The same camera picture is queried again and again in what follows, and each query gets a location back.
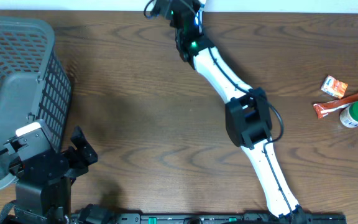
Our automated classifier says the green lid white jar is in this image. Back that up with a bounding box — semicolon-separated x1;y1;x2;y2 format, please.
339;101;358;128

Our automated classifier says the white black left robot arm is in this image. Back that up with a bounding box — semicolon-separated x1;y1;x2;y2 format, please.
0;126;98;223

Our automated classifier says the white blue Panadol box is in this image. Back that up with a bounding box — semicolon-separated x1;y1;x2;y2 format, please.
195;0;206;34

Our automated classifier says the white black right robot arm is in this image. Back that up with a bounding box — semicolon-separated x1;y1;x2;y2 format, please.
167;1;301;223

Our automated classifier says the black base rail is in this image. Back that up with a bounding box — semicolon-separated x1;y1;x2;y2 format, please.
70;204;347;224

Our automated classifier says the grey plastic basket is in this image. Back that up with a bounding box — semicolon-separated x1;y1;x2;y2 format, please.
0;16;72;190

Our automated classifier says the orange small box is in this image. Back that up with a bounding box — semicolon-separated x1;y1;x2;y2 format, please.
320;75;348;99

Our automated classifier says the orange Top chocolate bar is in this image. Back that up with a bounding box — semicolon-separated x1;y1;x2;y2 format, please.
313;93;358;119

